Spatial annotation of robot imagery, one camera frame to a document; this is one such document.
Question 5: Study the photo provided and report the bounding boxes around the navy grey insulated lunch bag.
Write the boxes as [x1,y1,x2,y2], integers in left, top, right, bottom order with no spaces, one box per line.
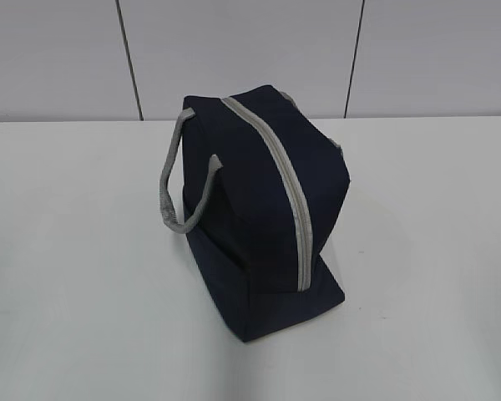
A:
[159,85,351,343]

